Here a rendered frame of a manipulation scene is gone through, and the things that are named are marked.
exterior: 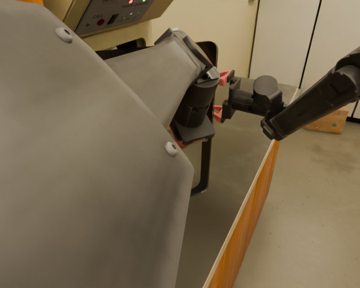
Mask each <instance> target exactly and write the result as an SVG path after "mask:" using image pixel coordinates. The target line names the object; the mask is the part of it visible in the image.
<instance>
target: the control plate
mask: <svg viewBox="0 0 360 288"><path fill-rule="evenodd" d="M154 1H155V0H145V1H143V2H142V0H133V1H132V3H130V4H129V0H91V1H90V3H89V5H88V7H87V9H86V11H85V12H84V14H83V16H82V18H81V20H80V22H79V24H78V26H77V27H76V29H75V31H74V33H76V35H82V34H87V33H91V32H94V31H99V30H103V29H108V28H111V27H115V26H120V25H124V24H127V23H132V22H136V21H140V20H141V18H142V17H143V15H144V14H145V12H147V10H148V9H149V7H150V6H151V4H152V3H153V2H154ZM137 12H140V16H138V15H136V14H137ZM131 13H132V14H133V17H130V16H129V15H130V14H131ZM114 14H119V15H118V16H117V18H116V19H115V21H114V22H113V23H112V24H109V25H107V23H108V21H109V20H110V18H111V17H112V15H114ZM123 15H125V19H123V18H121V16H123ZM100 19H104V20H105V22H104V23H103V24H102V25H100V26H98V25H97V23H98V21H99V20H100ZM88 22H90V23H91V24H90V25H89V26H88V27H86V26H85V25H86V24H87V23H88Z"/></svg>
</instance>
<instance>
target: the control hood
mask: <svg viewBox="0 0 360 288"><path fill-rule="evenodd" d="M90 1H91V0H43V5H44V7H45V8H47V9H48V10H50V11H51V12H52V13H53V14H54V15H55V16H56V17H57V18H59V19H60V20H61V21H62V22H63V23H64V24H65V25H66V26H68V27H69V28H70V29H71V30H72V31H73V32H74V31H75V29H76V27H77V26H78V24H79V22H80V20H81V18H82V16H83V14H84V12H85V11H86V9H87V7H88V5H89V3H90ZM172 2H173V0H155V1H154V2H153V3H152V4H151V6H150V7H149V9H148V10H147V12H145V14H144V15H143V17H142V18H141V20H140V21H136V22H132V23H127V24H124V25H120V26H115V27H111V28H108V29H103V30H99V31H94V32H91V33H87V34H82V35H78V36H79V37H85V36H88V35H92V34H96V33H101V32H104V31H108V30H112V29H117V28H120V27H124V26H128V25H133V24H136V23H140V22H144V21H149V20H152V19H156V18H159V17H161V15H162V14H163V13H164V12H165V11H166V9H167V8H168V7H169V6H170V4H171V3H172Z"/></svg>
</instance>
